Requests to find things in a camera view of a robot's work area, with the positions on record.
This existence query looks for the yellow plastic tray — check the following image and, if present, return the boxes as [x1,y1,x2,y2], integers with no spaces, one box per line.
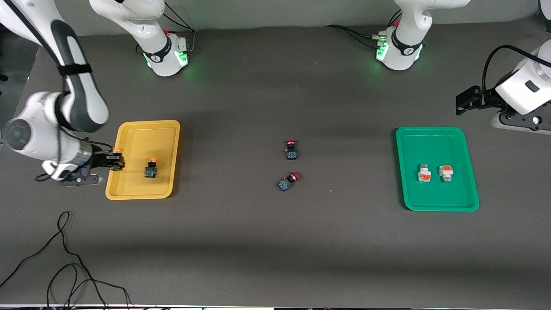
[105,120,181,201]

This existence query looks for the green plastic tray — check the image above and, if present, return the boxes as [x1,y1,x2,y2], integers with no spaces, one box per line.
[396,127,480,212]

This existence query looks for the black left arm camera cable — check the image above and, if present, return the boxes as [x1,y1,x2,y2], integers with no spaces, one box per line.
[482,45,551,93]

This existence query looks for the thin black loose cable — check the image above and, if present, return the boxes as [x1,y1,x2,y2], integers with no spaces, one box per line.
[0,211,132,310]

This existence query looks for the black left arm base cables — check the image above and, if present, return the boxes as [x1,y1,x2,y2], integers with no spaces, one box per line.
[325,24,401,49]

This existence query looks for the black arm base cables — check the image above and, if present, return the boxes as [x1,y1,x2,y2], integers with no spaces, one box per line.
[325,24,401,49]
[161,2,196,54]

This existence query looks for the black right arm base cables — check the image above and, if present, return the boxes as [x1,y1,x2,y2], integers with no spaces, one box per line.
[161,2,196,54]

